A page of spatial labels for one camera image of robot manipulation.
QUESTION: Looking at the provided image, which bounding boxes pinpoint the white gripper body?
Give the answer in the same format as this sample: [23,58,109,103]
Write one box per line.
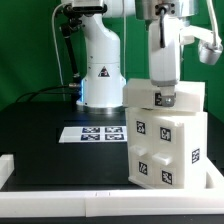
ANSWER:
[148,15,181,87]

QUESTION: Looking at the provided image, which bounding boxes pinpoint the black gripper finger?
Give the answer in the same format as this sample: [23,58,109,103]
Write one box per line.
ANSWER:
[161,86,176,107]

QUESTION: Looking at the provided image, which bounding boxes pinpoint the white cabinet top block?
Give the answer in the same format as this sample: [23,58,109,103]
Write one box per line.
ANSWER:
[123,79,205,112]

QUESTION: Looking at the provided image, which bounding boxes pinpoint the white door panel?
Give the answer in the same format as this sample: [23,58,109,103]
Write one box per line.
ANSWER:
[152,116,184,188]
[127,113,153,184]

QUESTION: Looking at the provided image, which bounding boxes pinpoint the white cabinet body box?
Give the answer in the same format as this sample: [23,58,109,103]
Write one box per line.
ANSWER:
[126,108,207,190]

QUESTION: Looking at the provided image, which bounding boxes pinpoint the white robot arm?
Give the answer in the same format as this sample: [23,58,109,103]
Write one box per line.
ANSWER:
[61,0,198,114]

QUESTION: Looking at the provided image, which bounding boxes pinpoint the white marker tag sheet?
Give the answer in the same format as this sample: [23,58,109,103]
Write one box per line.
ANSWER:
[59,126,127,143]

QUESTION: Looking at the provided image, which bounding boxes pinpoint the black cable bundle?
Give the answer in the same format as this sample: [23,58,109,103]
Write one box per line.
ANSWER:
[14,84,83,103]

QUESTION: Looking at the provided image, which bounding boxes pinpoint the white cable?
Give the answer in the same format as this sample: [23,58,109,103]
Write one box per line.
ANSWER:
[50,2,73,101]

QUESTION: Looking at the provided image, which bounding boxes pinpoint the white fence rail frame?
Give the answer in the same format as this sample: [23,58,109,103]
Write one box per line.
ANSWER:
[0,155,224,218]

